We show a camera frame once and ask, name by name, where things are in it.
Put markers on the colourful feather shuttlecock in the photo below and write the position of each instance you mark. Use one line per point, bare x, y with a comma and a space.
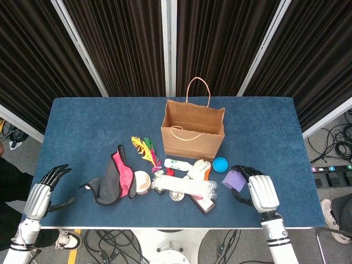
147, 154

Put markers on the black foot pedal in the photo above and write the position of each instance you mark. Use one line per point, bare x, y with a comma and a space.
347, 178
333, 179
319, 182

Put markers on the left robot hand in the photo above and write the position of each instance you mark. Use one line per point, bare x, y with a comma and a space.
37, 200

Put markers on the bystander dark trouser leg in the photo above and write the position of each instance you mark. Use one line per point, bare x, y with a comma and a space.
343, 211

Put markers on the blue rubber ball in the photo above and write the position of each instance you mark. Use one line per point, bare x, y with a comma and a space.
220, 165

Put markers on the clear jar of rubber bands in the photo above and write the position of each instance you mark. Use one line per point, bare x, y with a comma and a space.
143, 181

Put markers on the purple foam cube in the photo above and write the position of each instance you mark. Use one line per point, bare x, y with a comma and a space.
233, 181

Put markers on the grey pink microfibre towel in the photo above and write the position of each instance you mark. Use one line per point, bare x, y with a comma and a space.
110, 187

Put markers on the white green plastic bottle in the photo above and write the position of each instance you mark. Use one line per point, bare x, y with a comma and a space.
176, 164

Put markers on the small black ink bottle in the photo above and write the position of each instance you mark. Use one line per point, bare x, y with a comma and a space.
170, 171

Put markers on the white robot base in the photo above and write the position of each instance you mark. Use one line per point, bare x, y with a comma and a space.
170, 247

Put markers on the white plastic package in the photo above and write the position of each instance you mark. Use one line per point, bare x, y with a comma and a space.
198, 169

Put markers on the clear plastic pack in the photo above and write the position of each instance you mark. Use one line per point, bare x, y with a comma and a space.
181, 187

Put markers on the clear tub of paper clips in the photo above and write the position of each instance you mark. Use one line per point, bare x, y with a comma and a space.
176, 196

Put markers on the blue velvet table cover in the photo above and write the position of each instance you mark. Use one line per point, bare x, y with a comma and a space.
96, 123

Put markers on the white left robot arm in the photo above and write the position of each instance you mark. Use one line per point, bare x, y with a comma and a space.
24, 236

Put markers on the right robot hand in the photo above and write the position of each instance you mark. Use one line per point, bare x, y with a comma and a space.
262, 192

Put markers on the brown paper carrier bag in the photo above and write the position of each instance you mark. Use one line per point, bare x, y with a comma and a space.
192, 148

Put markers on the black pleated curtain panel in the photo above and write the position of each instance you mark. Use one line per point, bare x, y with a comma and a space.
123, 41
316, 55
214, 41
33, 55

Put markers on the pale pink sneaker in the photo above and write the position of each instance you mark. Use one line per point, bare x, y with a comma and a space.
330, 214

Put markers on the white black sneaker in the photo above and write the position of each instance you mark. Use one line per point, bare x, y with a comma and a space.
70, 242

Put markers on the silver partition post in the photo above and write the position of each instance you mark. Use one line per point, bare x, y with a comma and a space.
169, 46
263, 46
80, 46
327, 121
20, 123

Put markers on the black metal chair frame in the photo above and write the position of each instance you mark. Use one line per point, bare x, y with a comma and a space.
330, 230

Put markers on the black power strip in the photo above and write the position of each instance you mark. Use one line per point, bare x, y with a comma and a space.
330, 168

